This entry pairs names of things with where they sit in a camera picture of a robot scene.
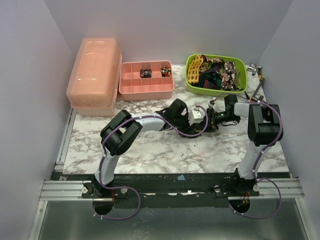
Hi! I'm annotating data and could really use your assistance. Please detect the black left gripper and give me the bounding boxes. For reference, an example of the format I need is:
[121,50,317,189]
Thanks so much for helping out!
[172,113,196,138]

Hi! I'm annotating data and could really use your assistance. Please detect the navy tie with yellow flowers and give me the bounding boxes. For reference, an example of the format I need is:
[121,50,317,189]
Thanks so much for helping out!
[192,122,211,134]

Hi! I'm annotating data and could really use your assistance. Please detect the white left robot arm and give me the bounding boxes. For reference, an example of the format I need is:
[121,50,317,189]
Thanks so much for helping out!
[93,99,210,198]

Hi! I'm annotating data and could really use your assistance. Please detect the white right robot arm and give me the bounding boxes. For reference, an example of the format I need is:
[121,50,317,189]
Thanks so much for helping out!
[207,94,284,196]

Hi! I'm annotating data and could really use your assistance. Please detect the green navy red striped tie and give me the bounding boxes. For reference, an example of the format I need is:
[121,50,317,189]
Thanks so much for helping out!
[199,71,222,90]

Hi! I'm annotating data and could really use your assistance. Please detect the green plastic bin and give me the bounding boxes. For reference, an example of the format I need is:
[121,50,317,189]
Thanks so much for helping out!
[185,53,248,97]

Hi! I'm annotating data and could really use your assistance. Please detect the grey metal clamp tool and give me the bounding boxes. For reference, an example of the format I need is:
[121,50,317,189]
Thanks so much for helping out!
[250,78,265,102]

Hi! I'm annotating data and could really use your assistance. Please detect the yellow tie with beetles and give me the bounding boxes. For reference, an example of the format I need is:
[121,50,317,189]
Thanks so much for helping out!
[187,55,204,85]

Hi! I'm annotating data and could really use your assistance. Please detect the rolled colourful tie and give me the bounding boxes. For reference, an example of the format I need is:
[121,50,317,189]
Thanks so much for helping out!
[160,66,172,78]

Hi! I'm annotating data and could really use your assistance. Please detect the pink compartment tray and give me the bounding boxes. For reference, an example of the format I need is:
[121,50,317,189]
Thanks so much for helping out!
[118,60,175,101]

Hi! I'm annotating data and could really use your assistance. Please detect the rolled dark floral tie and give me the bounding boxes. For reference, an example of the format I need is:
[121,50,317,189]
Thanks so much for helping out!
[139,69,152,78]

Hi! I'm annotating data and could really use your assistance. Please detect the pink translucent storage box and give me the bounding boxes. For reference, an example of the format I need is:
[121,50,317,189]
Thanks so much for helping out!
[66,38,122,117]

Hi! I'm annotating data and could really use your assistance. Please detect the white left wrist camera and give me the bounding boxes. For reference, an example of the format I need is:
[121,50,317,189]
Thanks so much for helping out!
[188,108,205,126]

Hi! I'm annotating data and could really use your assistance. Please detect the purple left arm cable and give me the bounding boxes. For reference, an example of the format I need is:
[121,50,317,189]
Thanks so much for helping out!
[96,104,210,221]

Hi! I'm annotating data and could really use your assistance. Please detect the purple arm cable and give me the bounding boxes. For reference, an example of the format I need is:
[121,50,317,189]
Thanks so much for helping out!
[209,93,286,219]
[96,104,210,221]

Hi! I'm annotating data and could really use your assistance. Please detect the orange handled screwdriver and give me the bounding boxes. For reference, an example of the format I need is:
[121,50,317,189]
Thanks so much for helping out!
[244,91,251,102]

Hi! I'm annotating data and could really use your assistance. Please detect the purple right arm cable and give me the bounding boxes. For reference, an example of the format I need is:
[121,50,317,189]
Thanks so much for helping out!
[209,93,286,219]

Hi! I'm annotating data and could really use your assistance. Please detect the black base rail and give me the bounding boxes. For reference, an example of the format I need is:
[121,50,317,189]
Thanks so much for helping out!
[50,172,291,214]

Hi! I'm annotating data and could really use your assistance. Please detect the aluminium extrusion rail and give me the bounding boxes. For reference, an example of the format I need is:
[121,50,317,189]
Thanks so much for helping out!
[39,178,305,202]

